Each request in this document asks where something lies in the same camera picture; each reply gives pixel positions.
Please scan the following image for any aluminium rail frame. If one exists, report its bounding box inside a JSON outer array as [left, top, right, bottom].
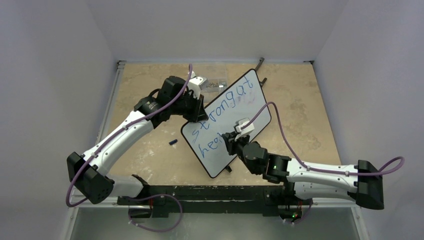
[[64, 60, 127, 240]]

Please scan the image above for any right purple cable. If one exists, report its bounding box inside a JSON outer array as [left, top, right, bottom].
[[240, 101, 406, 176]]

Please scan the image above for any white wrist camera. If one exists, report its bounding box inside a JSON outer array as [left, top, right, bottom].
[[234, 117, 255, 141], [187, 71, 209, 99]]

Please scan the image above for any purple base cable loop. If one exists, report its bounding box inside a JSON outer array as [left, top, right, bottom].
[[127, 191, 183, 233]]

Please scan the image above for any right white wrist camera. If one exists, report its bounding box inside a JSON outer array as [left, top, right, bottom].
[[234, 117, 255, 141]]

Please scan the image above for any white whiteboard black frame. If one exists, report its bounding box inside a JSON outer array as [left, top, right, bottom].
[[180, 68, 267, 178]]

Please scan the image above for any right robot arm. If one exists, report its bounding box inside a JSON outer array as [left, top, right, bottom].
[[221, 132, 385, 210]]

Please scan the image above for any black metal allen key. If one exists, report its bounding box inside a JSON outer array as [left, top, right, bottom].
[[254, 57, 269, 88]]

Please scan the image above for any blue marker cap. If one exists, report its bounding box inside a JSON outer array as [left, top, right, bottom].
[[168, 139, 178, 146]]

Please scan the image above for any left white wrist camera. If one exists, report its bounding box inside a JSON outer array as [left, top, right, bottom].
[[187, 71, 209, 99]]

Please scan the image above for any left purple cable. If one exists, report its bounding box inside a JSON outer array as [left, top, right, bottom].
[[65, 63, 194, 208]]

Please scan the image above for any clear plastic screw box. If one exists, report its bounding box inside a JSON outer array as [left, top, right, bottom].
[[193, 62, 228, 96]]

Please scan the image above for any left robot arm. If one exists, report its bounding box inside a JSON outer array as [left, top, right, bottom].
[[66, 75, 209, 205]]

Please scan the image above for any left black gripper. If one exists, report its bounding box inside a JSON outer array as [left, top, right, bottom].
[[170, 90, 207, 123]]

